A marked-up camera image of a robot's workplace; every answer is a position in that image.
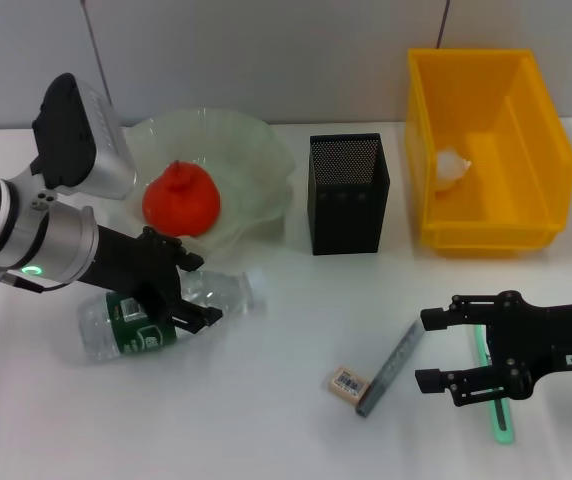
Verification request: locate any green glass fruit plate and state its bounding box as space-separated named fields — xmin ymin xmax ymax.
xmin=115 ymin=105 xmax=297 ymax=264

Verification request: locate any white paper ball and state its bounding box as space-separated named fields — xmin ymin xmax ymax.
xmin=434 ymin=145 xmax=473 ymax=194

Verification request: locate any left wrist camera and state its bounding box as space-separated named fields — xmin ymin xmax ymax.
xmin=32 ymin=73 xmax=137 ymax=201

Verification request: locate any grey marker pen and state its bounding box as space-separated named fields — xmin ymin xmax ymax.
xmin=355 ymin=319 xmax=425 ymax=419

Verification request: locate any yellow plastic bin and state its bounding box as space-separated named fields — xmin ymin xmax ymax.
xmin=405 ymin=47 xmax=572 ymax=259

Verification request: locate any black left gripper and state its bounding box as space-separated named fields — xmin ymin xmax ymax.
xmin=78 ymin=224 xmax=224 ymax=335

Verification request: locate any green utility knife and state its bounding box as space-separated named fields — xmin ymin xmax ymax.
xmin=473 ymin=324 xmax=516 ymax=445

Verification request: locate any black mesh pen holder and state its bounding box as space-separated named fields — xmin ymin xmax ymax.
xmin=307 ymin=132 xmax=391 ymax=257

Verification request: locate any clear water bottle green label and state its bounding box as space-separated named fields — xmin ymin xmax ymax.
xmin=76 ymin=269 xmax=270 ymax=362

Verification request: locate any orange fruit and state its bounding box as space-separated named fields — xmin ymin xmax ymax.
xmin=141 ymin=159 xmax=222 ymax=239

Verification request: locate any beige eraser with barcode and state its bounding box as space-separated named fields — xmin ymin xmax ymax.
xmin=328 ymin=367 xmax=371 ymax=401

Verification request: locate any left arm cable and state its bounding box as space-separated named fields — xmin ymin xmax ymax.
xmin=0 ymin=267 xmax=82 ymax=295

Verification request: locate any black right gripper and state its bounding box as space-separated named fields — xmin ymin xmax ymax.
xmin=414 ymin=289 xmax=572 ymax=407

